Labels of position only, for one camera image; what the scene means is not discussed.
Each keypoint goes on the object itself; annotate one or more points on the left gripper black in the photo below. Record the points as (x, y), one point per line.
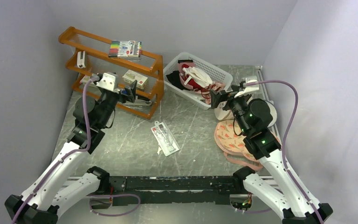
(123, 98)

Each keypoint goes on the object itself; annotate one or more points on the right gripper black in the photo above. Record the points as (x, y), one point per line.
(216, 97)

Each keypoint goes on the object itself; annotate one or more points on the clear packaged tool sleeve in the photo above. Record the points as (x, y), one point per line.
(166, 141)

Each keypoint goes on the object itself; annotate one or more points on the beige mesh laundry bag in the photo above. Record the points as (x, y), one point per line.
(221, 114)

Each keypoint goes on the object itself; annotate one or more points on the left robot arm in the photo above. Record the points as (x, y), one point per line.
(46, 200)

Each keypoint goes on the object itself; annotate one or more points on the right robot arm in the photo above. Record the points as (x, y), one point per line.
(293, 203)

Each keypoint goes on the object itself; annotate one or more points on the white plastic laundry basket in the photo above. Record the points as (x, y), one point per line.
(214, 72)

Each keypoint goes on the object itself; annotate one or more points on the floral heart-shaped laundry bag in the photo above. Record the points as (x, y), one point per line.
(233, 146)

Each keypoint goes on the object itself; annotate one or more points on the grey round laundry bags stack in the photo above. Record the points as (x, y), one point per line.
(273, 112)

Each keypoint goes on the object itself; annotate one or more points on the blue stapler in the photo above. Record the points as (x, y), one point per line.
(140, 101)

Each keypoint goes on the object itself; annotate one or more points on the white staples box right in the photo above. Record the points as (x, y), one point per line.
(131, 76)

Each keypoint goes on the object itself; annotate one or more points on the pile of bras in basket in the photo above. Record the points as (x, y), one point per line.
(193, 80)

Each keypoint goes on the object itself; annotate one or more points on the coloured marker pen set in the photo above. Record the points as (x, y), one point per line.
(125, 49)

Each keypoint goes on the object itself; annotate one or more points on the orange three-tier shelf rack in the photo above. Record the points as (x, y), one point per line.
(97, 61)

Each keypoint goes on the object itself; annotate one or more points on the small white box on shelf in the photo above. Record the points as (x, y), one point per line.
(81, 59)

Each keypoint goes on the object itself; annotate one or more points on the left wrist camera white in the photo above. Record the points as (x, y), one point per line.
(107, 81)

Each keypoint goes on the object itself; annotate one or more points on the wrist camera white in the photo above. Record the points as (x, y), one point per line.
(249, 86)
(107, 81)

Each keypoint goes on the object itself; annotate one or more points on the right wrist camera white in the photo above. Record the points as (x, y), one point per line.
(249, 86)

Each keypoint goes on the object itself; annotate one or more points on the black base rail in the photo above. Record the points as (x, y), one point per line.
(125, 190)

